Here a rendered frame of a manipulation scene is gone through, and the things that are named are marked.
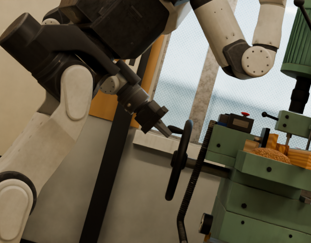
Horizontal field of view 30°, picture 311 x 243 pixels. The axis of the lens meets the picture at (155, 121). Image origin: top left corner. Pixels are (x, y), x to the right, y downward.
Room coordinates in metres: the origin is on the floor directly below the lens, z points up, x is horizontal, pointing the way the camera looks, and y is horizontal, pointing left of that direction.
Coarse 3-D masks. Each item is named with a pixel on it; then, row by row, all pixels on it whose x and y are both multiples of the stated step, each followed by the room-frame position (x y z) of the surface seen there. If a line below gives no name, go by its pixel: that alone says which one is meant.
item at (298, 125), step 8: (280, 112) 1.97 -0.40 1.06; (288, 112) 1.94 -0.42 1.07; (280, 120) 1.94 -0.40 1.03; (288, 120) 1.94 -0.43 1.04; (296, 120) 1.94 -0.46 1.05; (304, 120) 1.93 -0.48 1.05; (280, 128) 1.94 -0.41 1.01; (288, 128) 1.94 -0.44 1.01; (296, 128) 1.93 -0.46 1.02; (304, 128) 1.93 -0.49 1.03; (288, 136) 1.96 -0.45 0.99; (304, 136) 1.93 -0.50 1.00
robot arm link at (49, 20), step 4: (56, 8) 1.88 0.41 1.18; (48, 12) 1.89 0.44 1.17; (52, 12) 1.87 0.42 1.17; (56, 12) 1.87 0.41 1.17; (60, 12) 1.87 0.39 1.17; (44, 16) 1.89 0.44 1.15; (48, 16) 1.88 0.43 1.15; (52, 16) 1.88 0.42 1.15; (56, 16) 1.87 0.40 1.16; (60, 16) 1.87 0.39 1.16; (64, 16) 1.87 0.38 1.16; (44, 20) 1.88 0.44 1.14; (48, 20) 1.88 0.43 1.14; (52, 20) 1.87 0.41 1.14; (56, 20) 1.87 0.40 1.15; (60, 20) 1.87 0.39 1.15; (64, 20) 1.87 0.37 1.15; (68, 20) 1.88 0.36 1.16; (44, 24) 1.88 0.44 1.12; (48, 24) 1.88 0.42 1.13; (52, 24) 1.87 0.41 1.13
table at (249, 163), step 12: (216, 156) 1.86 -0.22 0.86; (228, 156) 1.86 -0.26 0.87; (240, 156) 1.76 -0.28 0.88; (252, 156) 1.64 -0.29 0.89; (240, 168) 1.68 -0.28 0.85; (252, 168) 1.64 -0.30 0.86; (264, 168) 1.64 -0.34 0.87; (276, 168) 1.64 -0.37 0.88; (288, 168) 1.64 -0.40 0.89; (300, 168) 1.64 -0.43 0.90; (276, 180) 1.64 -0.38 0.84; (288, 180) 1.64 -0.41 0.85; (300, 180) 1.64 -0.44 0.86
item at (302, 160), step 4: (288, 152) 1.84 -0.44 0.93; (292, 152) 1.78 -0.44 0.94; (296, 152) 1.73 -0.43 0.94; (288, 156) 1.83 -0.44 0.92; (292, 156) 1.77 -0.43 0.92; (296, 156) 1.71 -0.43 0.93; (300, 156) 1.66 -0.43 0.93; (304, 156) 1.61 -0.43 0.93; (308, 156) 1.56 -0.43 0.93; (292, 160) 1.75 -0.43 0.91; (296, 160) 1.70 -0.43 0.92; (300, 160) 1.64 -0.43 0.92; (304, 160) 1.59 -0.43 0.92; (308, 160) 1.56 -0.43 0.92; (296, 164) 1.68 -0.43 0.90; (300, 164) 1.63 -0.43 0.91; (304, 164) 1.58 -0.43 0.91; (308, 164) 1.56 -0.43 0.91; (308, 168) 1.56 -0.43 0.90
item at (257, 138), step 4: (264, 128) 1.93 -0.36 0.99; (268, 128) 1.90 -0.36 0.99; (264, 132) 1.91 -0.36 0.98; (268, 132) 1.90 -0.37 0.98; (256, 136) 1.93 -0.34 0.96; (260, 136) 1.94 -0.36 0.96; (264, 136) 1.90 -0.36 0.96; (268, 136) 1.90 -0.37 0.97; (256, 140) 1.93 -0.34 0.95; (260, 140) 1.93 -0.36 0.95; (264, 140) 1.90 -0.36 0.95; (260, 144) 1.92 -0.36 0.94; (264, 144) 1.90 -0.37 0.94
